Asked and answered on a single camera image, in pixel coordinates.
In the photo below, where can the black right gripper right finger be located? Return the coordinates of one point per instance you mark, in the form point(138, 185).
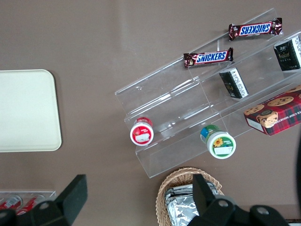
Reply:
point(211, 209)

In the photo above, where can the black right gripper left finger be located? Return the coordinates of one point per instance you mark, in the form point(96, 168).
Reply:
point(63, 207)

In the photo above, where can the light wicker basket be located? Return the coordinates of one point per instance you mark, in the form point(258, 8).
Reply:
point(161, 200)

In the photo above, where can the beige plastic tray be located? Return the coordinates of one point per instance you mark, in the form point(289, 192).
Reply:
point(26, 110)

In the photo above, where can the clear acrylic bottle rack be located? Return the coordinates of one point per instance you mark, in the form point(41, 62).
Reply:
point(50, 194)

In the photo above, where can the silver foil pack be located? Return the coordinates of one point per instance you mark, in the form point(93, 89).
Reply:
point(178, 191)
point(181, 212)

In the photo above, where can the green sunflower snack cup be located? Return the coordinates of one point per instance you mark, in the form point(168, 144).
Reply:
point(221, 144)

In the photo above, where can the red lid snack cup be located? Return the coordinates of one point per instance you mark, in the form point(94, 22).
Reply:
point(141, 134)

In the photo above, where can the red plaid cookie box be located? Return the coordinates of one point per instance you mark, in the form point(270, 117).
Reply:
point(277, 115)

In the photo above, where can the clear acrylic stepped display stand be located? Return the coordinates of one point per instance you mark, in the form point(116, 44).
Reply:
point(164, 94)

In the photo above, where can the black tea box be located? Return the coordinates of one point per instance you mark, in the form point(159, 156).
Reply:
point(234, 83)
point(288, 55)

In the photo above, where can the Snickers chocolate bar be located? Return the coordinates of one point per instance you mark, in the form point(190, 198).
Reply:
point(209, 57)
point(255, 29)

